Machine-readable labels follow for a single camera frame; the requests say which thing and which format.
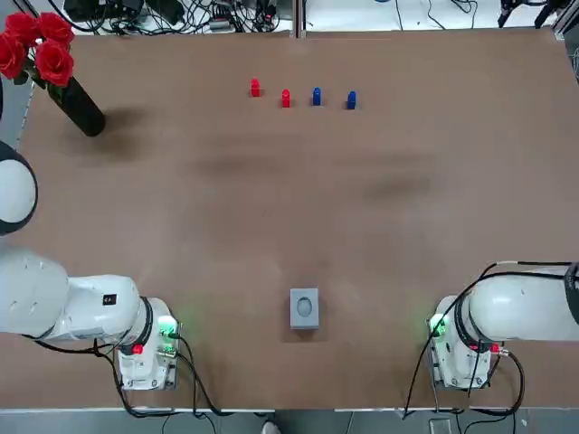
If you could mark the blue block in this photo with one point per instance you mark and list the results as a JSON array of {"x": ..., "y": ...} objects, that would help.
[
  {"x": 316, "y": 96},
  {"x": 351, "y": 100}
]

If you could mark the red block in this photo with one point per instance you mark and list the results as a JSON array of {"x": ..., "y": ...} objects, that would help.
[
  {"x": 255, "y": 88},
  {"x": 285, "y": 98}
]

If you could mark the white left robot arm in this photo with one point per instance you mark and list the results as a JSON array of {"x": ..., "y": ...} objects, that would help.
[{"x": 90, "y": 312}]

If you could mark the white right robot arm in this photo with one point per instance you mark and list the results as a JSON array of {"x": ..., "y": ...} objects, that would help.
[{"x": 511, "y": 312}]

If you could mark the grey box with round recess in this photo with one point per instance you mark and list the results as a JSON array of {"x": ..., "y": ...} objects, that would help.
[{"x": 304, "y": 309}]

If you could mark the grey power strip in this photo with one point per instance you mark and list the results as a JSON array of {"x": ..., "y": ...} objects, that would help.
[{"x": 221, "y": 25}]

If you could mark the black vase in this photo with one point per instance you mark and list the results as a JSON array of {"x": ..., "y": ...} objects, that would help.
[{"x": 83, "y": 110}]

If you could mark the black electronics box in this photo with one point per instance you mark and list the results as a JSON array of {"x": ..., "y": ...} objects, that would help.
[{"x": 104, "y": 8}]

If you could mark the black tripod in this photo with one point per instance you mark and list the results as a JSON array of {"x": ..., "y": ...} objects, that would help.
[{"x": 503, "y": 16}]

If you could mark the red rose bouquet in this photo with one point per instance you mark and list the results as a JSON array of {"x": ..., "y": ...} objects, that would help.
[{"x": 45, "y": 54}]

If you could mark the aluminium frame rail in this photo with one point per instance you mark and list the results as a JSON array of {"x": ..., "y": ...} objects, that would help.
[{"x": 565, "y": 20}]

